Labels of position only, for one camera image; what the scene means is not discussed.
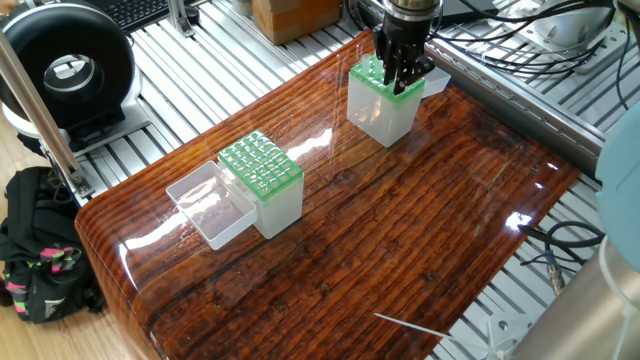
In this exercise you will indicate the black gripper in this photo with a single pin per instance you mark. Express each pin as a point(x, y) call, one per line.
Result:
point(408, 25)

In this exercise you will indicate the clear tip box with tips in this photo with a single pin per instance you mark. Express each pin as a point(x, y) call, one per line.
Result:
point(380, 120)

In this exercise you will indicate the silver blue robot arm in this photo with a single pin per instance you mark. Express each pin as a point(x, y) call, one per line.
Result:
point(625, 220)

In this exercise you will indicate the brown cardboard box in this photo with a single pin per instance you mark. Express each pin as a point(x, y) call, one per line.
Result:
point(295, 20)

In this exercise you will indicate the white plastic device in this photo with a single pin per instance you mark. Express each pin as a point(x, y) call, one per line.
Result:
point(560, 25)

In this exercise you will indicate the glossy brown wooden board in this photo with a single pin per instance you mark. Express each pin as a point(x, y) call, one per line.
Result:
point(400, 230)

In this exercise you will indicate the clear tip box green rack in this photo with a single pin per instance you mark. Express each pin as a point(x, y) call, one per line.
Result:
point(280, 205)

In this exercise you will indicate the black keyboard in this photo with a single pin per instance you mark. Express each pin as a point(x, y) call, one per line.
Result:
point(135, 12)

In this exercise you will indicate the black round device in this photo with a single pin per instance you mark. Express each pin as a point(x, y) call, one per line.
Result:
point(100, 60)

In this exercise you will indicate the black backpack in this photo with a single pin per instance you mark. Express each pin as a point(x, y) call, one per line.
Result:
point(40, 230)

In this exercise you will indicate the aluminium bracket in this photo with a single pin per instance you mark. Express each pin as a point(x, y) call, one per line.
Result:
point(183, 18)

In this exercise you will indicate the aluminium frame post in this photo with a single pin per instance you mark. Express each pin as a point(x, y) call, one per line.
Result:
point(40, 115)

